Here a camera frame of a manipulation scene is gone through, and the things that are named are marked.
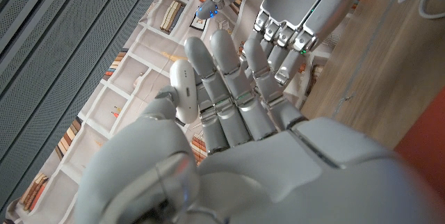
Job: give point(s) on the grey tape outline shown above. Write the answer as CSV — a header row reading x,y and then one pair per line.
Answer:
x,y
368,43

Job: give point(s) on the printed bookshelf backdrop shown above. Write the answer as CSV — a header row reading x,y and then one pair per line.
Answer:
x,y
146,78

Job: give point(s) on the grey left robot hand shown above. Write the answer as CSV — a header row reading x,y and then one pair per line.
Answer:
x,y
260,175

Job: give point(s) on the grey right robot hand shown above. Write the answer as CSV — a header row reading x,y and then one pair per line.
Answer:
x,y
299,5

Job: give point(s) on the white AirPods case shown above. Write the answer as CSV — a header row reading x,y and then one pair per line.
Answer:
x,y
184,90

